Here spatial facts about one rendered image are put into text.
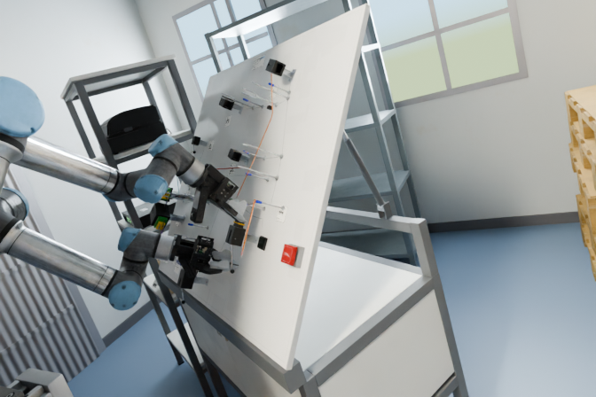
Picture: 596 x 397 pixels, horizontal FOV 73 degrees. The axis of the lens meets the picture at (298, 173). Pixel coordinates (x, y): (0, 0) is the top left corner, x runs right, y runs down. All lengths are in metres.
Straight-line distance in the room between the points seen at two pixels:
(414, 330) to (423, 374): 0.16
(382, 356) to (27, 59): 3.23
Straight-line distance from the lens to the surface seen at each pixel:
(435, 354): 1.57
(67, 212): 3.58
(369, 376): 1.35
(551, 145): 3.33
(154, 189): 1.09
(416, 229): 1.38
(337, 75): 1.21
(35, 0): 3.97
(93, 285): 1.21
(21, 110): 0.90
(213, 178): 1.23
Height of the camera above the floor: 1.55
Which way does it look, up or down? 13 degrees down
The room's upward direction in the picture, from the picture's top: 17 degrees counter-clockwise
